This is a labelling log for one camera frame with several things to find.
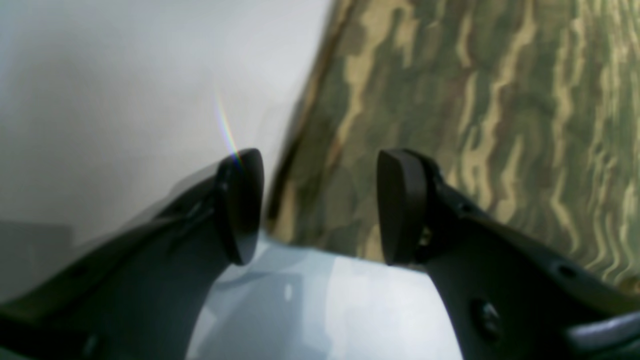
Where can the camouflage t-shirt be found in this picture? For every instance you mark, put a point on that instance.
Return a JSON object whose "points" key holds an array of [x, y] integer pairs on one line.
{"points": [[530, 108]]}

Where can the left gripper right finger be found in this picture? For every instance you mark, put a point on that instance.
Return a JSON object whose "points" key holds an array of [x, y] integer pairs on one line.
{"points": [[508, 297]]}

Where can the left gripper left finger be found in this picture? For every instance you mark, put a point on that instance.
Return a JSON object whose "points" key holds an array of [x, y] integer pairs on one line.
{"points": [[139, 296]]}

